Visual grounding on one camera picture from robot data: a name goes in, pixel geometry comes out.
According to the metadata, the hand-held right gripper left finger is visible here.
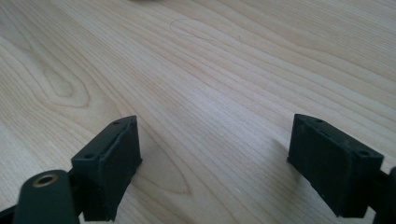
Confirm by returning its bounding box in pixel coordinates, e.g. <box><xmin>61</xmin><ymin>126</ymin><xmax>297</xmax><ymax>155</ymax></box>
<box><xmin>70</xmin><ymin>115</ymin><xmax>144</xmax><ymax>222</ymax></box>

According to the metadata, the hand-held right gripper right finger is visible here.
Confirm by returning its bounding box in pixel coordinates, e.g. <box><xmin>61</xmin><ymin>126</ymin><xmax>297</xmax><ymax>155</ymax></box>
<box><xmin>286</xmin><ymin>113</ymin><xmax>385</xmax><ymax>218</ymax></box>

